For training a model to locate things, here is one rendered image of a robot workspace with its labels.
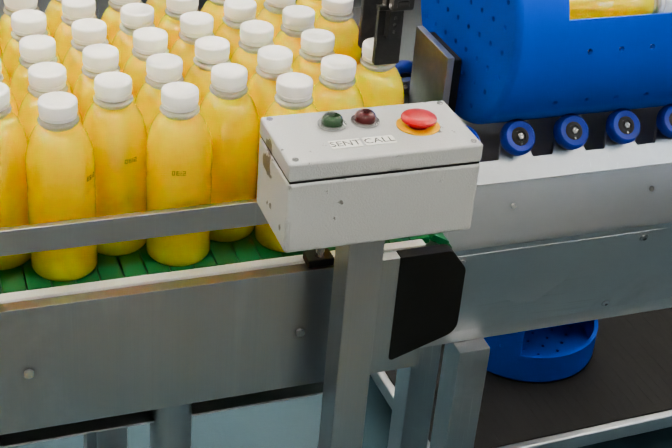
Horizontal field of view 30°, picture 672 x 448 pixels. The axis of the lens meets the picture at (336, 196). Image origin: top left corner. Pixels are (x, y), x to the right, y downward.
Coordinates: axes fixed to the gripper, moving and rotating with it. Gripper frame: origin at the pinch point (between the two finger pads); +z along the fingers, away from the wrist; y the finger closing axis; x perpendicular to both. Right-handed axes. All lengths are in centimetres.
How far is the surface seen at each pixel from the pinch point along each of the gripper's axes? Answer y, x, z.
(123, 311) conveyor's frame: -13.7, 32.1, 24.2
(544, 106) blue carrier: -2.5, -21.4, 10.8
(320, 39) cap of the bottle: 2.3, 6.2, 2.0
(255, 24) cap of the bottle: 7.6, 12.3, 2.0
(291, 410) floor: 63, -16, 112
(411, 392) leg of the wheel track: 14, -17, 68
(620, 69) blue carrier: -4.7, -29.5, 5.5
